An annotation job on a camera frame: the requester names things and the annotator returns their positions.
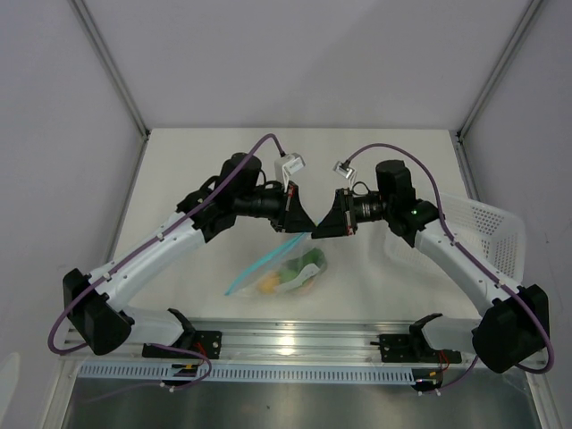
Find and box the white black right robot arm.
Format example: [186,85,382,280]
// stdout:
[311,160,555,374]

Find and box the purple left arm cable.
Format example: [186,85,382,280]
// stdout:
[46,132,287,403]

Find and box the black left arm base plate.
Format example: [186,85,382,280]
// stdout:
[142,331,223,359]

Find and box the clear zip bag blue zipper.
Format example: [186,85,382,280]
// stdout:
[224,232,328,298]

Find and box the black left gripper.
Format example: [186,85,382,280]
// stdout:
[235,181,316,234]

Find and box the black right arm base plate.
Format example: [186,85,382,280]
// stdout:
[370,333,462,364]

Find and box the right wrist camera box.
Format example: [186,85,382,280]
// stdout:
[332,161,356,183]

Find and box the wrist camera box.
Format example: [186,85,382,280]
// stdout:
[273,153,306,188]
[332,161,356,183]

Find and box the yellow toy lemon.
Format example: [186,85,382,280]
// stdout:
[257,273,281,295]

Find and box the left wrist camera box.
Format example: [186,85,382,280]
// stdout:
[273,153,306,188]

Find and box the light blue slotted cable duct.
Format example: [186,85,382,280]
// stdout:
[78,362,416,385]

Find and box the green toy cucumber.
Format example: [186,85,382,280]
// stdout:
[274,264,322,293]

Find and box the aluminium front rail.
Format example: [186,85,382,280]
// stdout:
[59,318,546,368]

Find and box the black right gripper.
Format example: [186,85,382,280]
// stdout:
[312,189,393,240]

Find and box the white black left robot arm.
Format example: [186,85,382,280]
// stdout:
[63,153,315,358]

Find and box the white perforated plastic basket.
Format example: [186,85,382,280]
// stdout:
[383,191,526,282]

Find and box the green toy bell pepper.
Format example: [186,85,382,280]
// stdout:
[297,248,327,270]

